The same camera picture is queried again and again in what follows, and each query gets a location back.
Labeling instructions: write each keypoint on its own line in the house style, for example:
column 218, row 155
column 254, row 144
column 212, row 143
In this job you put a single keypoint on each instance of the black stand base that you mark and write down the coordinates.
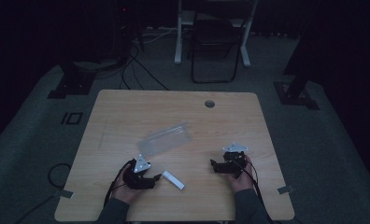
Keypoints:
column 72, row 82
column 295, row 93

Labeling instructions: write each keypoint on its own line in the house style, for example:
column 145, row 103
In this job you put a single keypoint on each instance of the white desk frame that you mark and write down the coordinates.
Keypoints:
column 186, row 34

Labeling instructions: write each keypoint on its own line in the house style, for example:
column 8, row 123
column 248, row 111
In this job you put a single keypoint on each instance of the small white box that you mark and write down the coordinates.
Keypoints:
column 173, row 179

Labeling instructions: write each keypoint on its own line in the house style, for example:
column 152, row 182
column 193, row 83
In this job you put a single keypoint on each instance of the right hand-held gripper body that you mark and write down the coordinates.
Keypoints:
column 232, row 160

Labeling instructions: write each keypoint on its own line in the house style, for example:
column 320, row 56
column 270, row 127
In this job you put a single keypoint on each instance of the person's left hand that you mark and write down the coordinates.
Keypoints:
column 125, row 190

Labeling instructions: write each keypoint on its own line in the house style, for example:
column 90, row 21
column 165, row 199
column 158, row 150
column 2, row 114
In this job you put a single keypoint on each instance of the clear plastic zip bag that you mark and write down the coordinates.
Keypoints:
column 165, row 139

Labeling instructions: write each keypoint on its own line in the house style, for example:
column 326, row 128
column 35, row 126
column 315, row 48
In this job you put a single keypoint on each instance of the grey tape strip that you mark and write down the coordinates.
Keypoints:
column 286, row 189
column 63, row 193

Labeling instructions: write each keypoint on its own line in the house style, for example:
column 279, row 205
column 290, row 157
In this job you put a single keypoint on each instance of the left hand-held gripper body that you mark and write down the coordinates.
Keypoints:
column 137, row 174

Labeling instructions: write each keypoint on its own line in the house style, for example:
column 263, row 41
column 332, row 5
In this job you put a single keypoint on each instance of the person's right hand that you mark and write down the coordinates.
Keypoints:
column 243, row 177

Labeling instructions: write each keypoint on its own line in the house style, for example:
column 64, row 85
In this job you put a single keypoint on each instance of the black folding chair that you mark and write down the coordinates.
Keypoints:
column 216, row 43

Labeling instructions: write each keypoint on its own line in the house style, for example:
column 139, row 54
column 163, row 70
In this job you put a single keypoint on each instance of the grey table grommet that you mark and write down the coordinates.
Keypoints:
column 209, row 104

